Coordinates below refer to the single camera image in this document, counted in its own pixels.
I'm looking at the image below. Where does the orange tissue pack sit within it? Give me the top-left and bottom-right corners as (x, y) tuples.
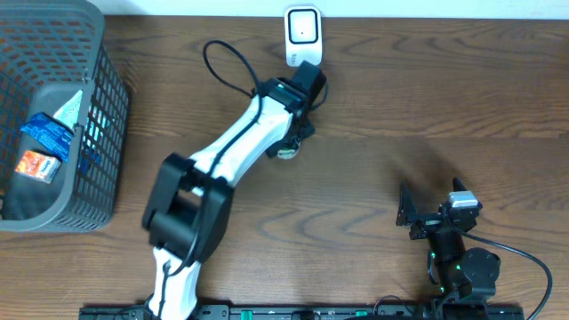
(14, 150), (61, 184)

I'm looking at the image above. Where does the grey plastic mesh basket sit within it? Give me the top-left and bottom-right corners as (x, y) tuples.
(1, 1), (131, 233)

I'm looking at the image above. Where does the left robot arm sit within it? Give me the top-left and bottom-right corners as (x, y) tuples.
(142, 61), (326, 319)

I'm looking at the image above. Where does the blue snack bar wrapper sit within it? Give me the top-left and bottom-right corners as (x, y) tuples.
(20, 113), (74, 163)

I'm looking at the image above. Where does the green lid jar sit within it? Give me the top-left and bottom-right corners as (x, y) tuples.
(276, 141), (301, 160)

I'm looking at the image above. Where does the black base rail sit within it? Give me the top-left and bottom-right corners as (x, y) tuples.
(78, 302), (525, 320)

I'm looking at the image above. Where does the white barcode scanner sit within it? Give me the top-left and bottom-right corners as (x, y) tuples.
(284, 6), (323, 67)

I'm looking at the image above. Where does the teal wet wipes pack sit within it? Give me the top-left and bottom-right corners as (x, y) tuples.
(53, 90), (108, 141)

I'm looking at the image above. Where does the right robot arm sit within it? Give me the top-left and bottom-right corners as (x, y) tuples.
(396, 178), (501, 319)

